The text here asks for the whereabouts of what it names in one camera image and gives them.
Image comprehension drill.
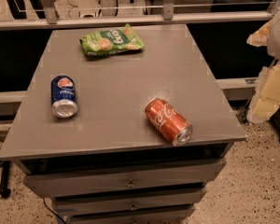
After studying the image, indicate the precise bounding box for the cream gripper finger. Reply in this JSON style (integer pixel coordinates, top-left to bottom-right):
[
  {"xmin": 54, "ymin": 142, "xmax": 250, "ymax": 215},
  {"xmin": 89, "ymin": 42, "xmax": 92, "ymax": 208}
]
[{"xmin": 246, "ymin": 61, "xmax": 280, "ymax": 123}]

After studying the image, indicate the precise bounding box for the red coca-cola can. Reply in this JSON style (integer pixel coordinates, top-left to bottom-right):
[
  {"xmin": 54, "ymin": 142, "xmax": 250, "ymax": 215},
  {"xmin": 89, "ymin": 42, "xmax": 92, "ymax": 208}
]
[{"xmin": 145, "ymin": 98, "xmax": 193, "ymax": 147}]

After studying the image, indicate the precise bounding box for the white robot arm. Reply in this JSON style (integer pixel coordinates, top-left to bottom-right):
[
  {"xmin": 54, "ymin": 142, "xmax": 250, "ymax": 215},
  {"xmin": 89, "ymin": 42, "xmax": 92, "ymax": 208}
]
[{"xmin": 246, "ymin": 8, "xmax": 280, "ymax": 123}]

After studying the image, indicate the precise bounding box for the blue pepsi can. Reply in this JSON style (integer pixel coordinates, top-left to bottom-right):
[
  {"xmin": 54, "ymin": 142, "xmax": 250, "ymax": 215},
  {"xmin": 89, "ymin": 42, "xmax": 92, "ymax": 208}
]
[{"xmin": 50, "ymin": 75, "xmax": 78, "ymax": 119}]

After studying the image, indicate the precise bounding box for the green chip bag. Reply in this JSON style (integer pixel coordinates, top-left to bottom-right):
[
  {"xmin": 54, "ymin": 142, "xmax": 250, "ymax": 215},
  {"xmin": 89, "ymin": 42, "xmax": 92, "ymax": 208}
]
[{"xmin": 79, "ymin": 23, "xmax": 145, "ymax": 56}]

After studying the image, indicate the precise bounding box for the grey drawer cabinet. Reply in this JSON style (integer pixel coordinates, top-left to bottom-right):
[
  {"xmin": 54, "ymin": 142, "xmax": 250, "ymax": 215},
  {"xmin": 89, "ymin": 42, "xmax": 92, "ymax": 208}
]
[{"xmin": 0, "ymin": 25, "xmax": 245, "ymax": 224}]

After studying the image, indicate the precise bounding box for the black stand leg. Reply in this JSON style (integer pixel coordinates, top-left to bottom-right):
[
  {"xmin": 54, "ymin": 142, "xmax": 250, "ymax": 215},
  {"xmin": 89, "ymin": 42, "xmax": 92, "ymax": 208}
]
[{"xmin": 0, "ymin": 161, "xmax": 11, "ymax": 199}]

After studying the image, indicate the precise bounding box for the metal railing frame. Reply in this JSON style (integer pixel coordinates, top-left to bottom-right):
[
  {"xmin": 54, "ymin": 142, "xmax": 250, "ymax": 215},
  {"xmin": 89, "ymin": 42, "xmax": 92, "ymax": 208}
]
[{"xmin": 0, "ymin": 0, "xmax": 280, "ymax": 31}]

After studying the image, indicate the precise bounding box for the black floor cable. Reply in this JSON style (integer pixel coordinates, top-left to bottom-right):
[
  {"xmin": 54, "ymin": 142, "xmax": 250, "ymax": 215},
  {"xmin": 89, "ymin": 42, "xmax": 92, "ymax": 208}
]
[{"xmin": 42, "ymin": 197, "xmax": 68, "ymax": 224}]

